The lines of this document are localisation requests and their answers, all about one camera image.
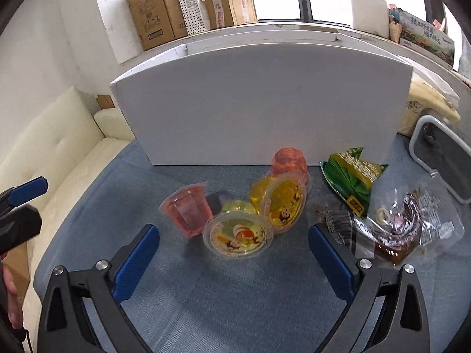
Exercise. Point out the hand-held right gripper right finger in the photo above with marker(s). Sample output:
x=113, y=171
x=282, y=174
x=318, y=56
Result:
x=331, y=264

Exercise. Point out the cream leather sofa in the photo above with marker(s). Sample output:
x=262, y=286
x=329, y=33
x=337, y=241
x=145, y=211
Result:
x=55, y=147

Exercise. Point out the cardboard piece behind sofa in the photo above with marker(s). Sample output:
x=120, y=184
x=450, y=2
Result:
x=106, y=102

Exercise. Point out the tall brown cardboard box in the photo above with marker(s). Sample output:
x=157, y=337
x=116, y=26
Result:
x=154, y=11

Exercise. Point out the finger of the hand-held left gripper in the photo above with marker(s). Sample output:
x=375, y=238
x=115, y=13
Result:
x=20, y=226
x=27, y=191

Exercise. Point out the pale yellow jelly cup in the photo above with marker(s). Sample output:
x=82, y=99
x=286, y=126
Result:
x=239, y=233

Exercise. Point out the white square box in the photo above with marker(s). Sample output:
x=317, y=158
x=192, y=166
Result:
x=368, y=14

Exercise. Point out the orange jelly cup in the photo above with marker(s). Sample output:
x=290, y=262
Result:
x=290, y=160

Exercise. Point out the yellow tissue pack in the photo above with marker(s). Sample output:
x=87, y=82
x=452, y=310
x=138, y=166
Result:
x=430, y=106

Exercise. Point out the small green leaf-print packet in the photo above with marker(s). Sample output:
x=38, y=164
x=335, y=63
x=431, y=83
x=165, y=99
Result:
x=349, y=180

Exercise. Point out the dotted white gift bag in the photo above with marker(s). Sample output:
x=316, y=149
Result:
x=189, y=3

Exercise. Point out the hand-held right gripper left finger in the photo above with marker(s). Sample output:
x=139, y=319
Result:
x=136, y=261

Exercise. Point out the small open cardboard box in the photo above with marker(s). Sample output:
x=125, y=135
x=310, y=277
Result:
x=228, y=7

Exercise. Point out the pink toy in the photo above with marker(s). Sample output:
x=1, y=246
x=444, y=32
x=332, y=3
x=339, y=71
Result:
x=439, y=25
x=392, y=6

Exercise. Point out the white cardboard box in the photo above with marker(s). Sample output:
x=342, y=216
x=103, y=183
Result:
x=257, y=110

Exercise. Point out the landscape-print long box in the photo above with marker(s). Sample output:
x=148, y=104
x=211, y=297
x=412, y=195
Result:
x=427, y=40

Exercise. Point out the pink jelly cup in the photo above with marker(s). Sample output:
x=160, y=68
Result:
x=187, y=209

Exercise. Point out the person's left hand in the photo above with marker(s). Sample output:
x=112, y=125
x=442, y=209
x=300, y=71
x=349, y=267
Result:
x=13, y=301

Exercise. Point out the grey desk speaker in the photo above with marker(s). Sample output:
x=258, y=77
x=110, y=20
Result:
x=441, y=154

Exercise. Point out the clear packet brown snack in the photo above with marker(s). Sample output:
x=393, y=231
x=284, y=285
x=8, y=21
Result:
x=401, y=228

